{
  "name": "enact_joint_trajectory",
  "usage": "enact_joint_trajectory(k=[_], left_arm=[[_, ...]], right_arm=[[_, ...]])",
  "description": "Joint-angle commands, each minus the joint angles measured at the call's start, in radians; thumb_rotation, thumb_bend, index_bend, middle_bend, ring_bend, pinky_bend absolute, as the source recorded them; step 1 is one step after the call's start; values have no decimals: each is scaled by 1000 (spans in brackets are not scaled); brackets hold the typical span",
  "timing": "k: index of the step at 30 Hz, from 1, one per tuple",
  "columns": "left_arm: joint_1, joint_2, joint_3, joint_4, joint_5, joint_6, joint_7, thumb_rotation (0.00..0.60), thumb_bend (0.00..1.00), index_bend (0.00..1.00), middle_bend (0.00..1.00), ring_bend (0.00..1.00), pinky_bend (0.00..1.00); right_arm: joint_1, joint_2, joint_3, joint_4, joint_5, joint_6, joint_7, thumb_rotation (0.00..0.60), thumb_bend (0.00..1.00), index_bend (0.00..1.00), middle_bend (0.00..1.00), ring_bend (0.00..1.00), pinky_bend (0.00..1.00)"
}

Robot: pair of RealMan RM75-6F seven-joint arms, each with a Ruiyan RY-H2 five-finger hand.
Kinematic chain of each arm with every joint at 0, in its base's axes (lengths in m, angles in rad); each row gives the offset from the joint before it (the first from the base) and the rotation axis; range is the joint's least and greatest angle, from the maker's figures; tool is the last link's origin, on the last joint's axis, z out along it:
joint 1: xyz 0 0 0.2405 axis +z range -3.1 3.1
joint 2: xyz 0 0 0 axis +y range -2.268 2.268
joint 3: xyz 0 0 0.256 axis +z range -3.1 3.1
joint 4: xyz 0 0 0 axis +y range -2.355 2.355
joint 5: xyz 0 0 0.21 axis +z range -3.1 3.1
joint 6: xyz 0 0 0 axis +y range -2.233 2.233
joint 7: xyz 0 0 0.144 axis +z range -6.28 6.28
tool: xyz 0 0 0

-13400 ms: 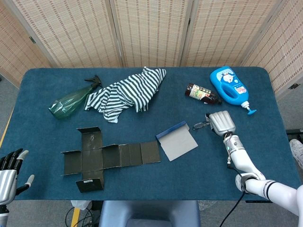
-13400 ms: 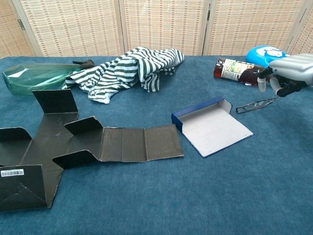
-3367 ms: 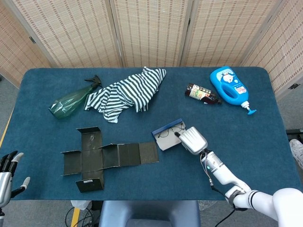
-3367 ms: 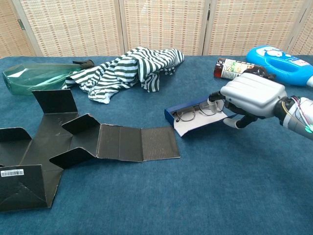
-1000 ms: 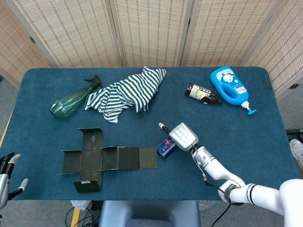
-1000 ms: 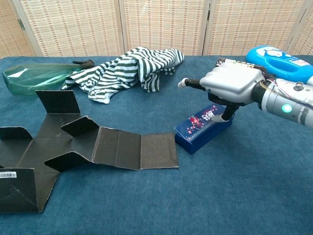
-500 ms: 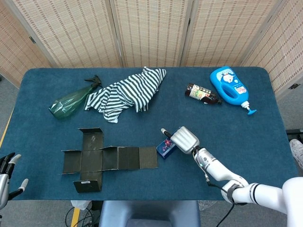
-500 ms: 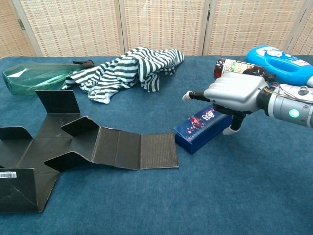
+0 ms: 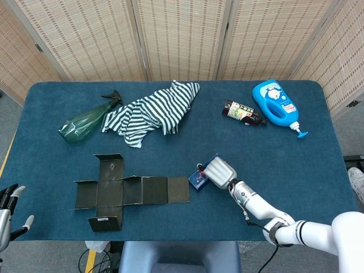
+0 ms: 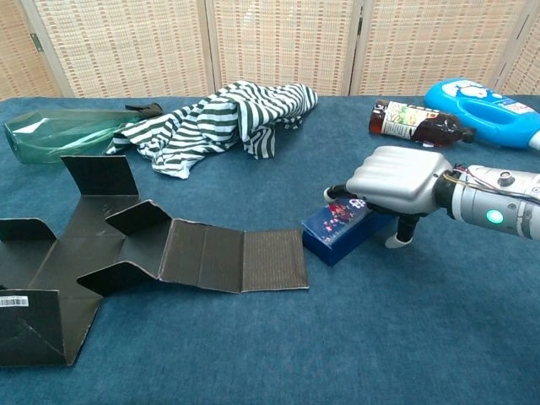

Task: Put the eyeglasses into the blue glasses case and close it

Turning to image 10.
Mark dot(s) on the blue table cloth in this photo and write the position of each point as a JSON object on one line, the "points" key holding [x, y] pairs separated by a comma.
{"points": [[379, 316]]}

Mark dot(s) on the blue pump bottle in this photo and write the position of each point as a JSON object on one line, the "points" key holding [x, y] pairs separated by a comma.
{"points": [[506, 131]]}

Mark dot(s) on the brown labelled bottle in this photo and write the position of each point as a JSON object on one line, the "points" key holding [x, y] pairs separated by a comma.
{"points": [[434, 128]]}

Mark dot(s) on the dark screen hinge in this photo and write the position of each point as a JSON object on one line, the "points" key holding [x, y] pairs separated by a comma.
{"points": [[36, 42]]}

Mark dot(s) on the grey and blue notebook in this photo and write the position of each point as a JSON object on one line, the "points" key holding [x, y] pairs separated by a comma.
{"points": [[333, 244]]}

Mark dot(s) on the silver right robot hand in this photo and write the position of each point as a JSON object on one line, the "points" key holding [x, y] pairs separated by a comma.
{"points": [[401, 177]]}

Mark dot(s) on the striped black and white cloth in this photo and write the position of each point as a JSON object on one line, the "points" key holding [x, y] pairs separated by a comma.
{"points": [[202, 126]]}

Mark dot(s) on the green spray bottle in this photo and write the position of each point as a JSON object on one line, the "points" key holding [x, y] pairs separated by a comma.
{"points": [[50, 135]]}

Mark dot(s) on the black unfolded cardboard box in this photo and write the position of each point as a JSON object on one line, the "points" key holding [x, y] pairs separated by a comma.
{"points": [[84, 253]]}

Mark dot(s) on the woven folding screen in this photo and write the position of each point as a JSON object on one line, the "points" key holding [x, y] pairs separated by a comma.
{"points": [[126, 42]]}

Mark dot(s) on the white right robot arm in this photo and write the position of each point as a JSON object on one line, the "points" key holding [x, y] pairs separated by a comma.
{"points": [[506, 202]]}

